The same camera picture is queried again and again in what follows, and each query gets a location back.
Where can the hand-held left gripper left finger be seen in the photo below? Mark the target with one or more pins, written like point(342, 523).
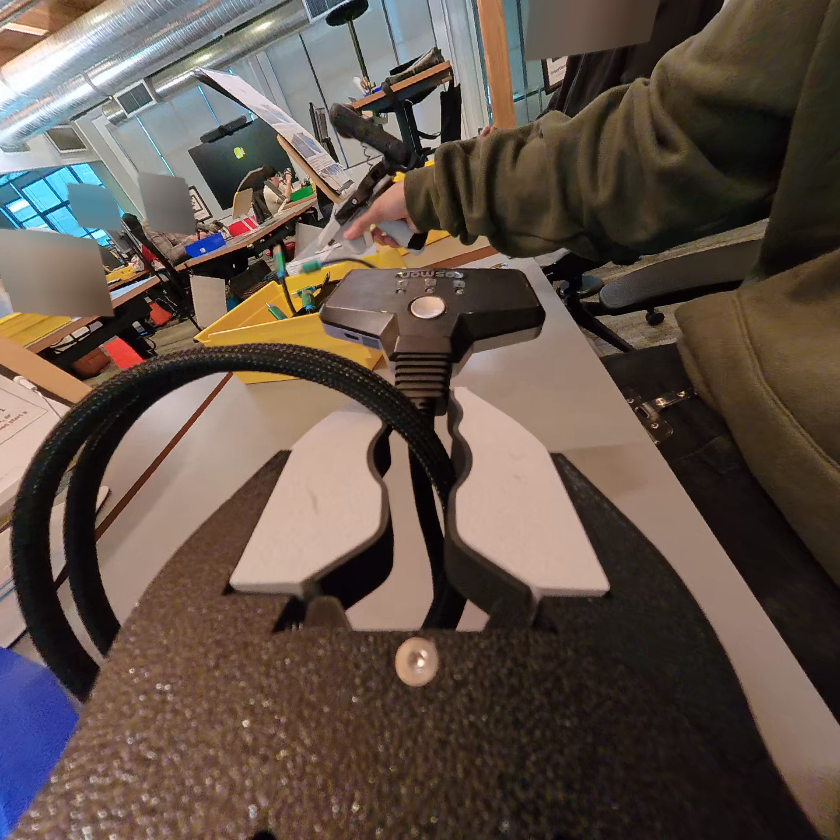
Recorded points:
point(315, 499)

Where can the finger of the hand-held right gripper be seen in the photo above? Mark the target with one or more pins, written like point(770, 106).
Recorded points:
point(358, 247)
point(323, 239)

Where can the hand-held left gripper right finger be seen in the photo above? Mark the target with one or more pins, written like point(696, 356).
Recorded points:
point(525, 512)

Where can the yellow plastic bin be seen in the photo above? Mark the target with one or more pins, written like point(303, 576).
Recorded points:
point(249, 331)

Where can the black HDMI switch box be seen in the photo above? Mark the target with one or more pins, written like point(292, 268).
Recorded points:
point(472, 302)

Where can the person's right forearm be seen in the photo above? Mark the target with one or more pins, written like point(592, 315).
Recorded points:
point(623, 131)

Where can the black standing desk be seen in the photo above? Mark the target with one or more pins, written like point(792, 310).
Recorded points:
point(407, 98)

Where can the grey desk with wood edge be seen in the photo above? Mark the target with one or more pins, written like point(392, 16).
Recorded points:
point(164, 420)

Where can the person's right hand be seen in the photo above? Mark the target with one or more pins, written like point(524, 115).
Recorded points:
point(390, 207)

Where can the tilted poster board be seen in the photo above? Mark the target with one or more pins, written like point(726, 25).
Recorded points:
point(275, 115)

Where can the metal clasp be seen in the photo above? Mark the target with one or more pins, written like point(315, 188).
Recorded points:
point(656, 408)

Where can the person's dark pants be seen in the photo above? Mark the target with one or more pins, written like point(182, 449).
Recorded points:
point(722, 499)

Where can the grey office chair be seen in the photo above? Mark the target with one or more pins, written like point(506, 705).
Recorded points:
point(663, 282)

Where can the person's olive hoodie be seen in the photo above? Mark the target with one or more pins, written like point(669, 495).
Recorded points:
point(774, 367)

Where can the printed instruction sheet board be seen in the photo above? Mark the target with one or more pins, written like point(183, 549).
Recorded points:
point(26, 420)

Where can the blue plastic bin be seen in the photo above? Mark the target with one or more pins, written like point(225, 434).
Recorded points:
point(29, 741)

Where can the black wall screen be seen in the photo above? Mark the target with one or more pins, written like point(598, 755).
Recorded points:
point(236, 161)

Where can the wooden post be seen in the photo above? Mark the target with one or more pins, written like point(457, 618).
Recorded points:
point(497, 59)

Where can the silver ventilation duct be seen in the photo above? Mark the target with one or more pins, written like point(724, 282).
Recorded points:
point(131, 59)

